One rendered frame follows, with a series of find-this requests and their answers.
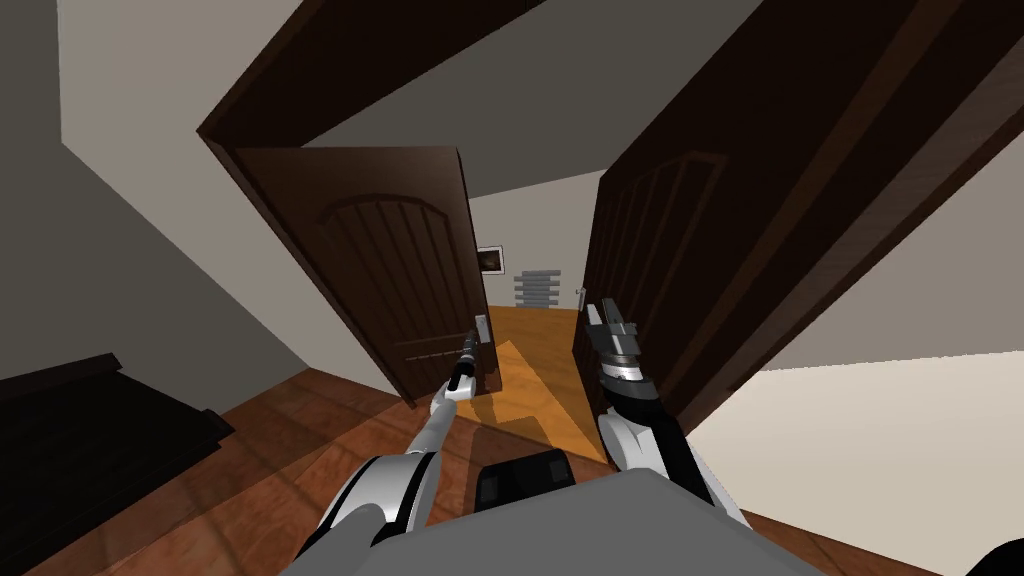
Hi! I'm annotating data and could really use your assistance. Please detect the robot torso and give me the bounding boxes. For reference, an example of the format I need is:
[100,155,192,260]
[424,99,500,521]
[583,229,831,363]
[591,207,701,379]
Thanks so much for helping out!
[275,449,947,576]

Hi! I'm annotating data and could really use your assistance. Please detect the black low cabinet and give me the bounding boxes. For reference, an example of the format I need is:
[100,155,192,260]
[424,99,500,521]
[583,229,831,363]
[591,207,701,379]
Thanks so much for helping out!
[0,351,237,576]

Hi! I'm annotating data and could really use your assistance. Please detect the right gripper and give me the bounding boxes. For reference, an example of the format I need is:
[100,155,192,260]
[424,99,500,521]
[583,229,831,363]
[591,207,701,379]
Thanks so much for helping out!
[585,297,642,366]

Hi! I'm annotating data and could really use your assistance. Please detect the dark brown door leaf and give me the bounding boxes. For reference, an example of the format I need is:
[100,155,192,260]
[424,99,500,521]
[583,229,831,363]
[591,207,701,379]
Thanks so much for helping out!
[571,0,909,437]
[231,145,503,406]

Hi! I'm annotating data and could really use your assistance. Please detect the grey slatted radiator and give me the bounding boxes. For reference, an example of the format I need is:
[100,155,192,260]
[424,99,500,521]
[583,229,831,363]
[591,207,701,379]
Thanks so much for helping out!
[513,268,564,310]

